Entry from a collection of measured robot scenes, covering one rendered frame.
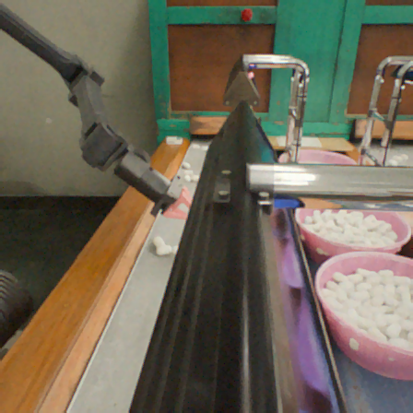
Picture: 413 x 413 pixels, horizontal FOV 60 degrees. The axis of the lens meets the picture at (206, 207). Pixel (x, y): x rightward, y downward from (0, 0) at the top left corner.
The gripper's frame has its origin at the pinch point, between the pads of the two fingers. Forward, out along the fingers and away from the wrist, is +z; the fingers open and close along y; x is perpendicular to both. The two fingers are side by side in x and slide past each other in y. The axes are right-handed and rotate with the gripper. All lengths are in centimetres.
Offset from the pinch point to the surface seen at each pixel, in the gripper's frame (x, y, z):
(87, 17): 18, 163, -92
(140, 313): 11.4, -20.5, -0.9
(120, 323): 13.1, -23.0, -3.1
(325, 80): -40, 88, 22
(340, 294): -11.2, -12.5, 27.0
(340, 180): -31, -50, -8
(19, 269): 133, 85, -35
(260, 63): -30.4, 30.8, -7.8
